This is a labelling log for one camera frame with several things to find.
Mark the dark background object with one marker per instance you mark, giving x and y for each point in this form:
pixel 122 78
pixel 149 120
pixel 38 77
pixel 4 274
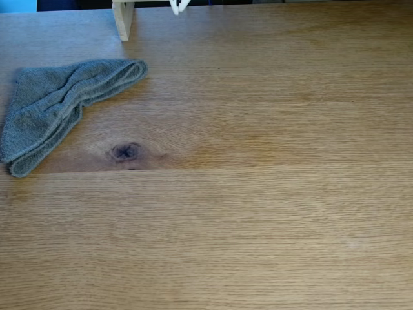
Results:
pixel 74 4

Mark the light blue background object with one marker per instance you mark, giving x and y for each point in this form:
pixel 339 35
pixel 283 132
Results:
pixel 17 6

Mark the grey terry cleaning cloth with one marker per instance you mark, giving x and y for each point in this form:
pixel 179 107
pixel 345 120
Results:
pixel 48 106

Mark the pale wooden stand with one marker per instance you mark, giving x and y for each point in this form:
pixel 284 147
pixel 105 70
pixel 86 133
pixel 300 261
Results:
pixel 124 22

